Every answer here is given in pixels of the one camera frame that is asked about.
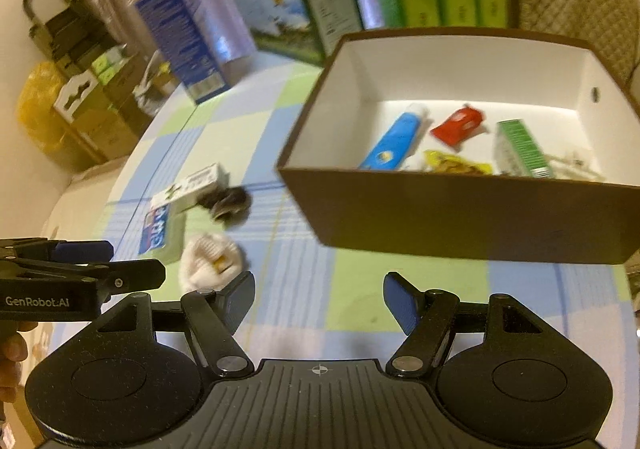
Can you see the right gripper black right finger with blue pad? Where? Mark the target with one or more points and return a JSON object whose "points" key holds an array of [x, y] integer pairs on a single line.
{"points": [[426, 318]]}

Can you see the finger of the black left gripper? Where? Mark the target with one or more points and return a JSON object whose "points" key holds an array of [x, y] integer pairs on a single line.
{"points": [[59, 251], [122, 277]]}

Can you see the white medicine box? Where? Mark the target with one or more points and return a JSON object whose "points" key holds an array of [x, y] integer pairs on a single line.
{"points": [[183, 194]]}

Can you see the black folding cart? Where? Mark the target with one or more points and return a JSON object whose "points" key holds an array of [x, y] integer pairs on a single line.
{"points": [[72, 39]]}

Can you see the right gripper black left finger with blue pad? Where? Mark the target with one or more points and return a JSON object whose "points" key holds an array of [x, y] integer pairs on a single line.
{"points": [[212, 317]]}

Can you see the dark brown sock pair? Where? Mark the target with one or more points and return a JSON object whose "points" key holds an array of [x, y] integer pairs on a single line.
{"points": [[225, 205]]}

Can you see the yellow snack packet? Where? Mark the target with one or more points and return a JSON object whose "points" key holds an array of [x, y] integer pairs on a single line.
{"points": [[438, 162]]}

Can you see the white sock bundle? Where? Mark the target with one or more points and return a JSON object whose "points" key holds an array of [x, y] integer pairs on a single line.
{"points": [[209, 262]]}

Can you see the brown cardboard box white inside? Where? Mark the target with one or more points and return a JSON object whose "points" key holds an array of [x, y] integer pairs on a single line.
{"points": [[560, 88]]}

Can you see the blue tall carton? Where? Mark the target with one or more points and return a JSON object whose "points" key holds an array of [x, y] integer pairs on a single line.
{"points": [[181, 32]]}

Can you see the brown cardboard carton white handle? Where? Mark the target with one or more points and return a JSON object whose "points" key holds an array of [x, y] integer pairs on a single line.
{"points": [[106, 116]]}

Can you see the blue packet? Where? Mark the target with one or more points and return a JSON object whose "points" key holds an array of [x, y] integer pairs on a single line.
{"points": [[154, 235]]}

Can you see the beige quilted covered chair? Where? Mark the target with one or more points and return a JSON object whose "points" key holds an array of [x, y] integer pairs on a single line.
{"points": [[611, 27]]}

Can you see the yellow plastic bag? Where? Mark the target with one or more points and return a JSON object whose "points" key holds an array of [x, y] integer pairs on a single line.
{"points": [[49, 131]]}

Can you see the red snack packet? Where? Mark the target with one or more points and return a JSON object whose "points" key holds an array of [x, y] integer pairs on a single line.
{"points": [[459, 126]]}

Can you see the clear plastic blister pack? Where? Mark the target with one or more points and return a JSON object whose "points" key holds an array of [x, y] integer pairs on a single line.
{"points": [[575, 164]]}

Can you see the blue toothpaste tube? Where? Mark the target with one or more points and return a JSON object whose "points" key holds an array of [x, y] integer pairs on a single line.
{"points": [[398, 141]]}

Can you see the light blue green milk carton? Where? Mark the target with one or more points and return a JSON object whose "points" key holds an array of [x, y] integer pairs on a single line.
{"points": [[305, 30]]}

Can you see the green white small carton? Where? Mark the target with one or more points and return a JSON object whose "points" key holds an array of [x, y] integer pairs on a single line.
{"points": [[516, 152]]}

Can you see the checked blue green bedsheet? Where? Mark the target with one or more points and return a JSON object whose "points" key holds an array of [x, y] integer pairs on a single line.
{"points": [[315, 302]]}

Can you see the person's left hand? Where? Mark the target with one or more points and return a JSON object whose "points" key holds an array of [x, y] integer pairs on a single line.
{"points": [[14, 351]]}

